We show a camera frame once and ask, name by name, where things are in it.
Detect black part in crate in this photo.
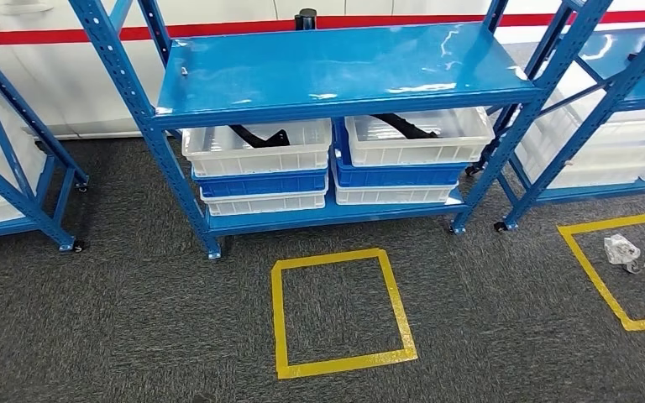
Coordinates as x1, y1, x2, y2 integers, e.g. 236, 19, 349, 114
228, 124, 291, 149
371, 113, 439, 140

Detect blue metal shelf rack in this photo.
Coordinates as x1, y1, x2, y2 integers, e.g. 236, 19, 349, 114
0, 30, 90, 254
491, 0, 645, 235
69, 0, 616, 261

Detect yellow tape floor square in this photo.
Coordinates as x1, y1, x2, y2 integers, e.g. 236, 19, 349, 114
270, 248, 419, 381
557, 210, 645, 332

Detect stack of white crates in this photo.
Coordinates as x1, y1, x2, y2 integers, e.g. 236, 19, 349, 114
514, 60, 645, 191

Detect crumpled clear plastic wrap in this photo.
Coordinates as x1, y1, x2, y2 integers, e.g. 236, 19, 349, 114
603, 233, 642, 275

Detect white car with red stripe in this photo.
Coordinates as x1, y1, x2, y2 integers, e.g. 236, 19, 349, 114
0, 0, 645, 140

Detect black stanchion post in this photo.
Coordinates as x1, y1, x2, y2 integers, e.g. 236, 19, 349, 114
294, 8, 318, 31

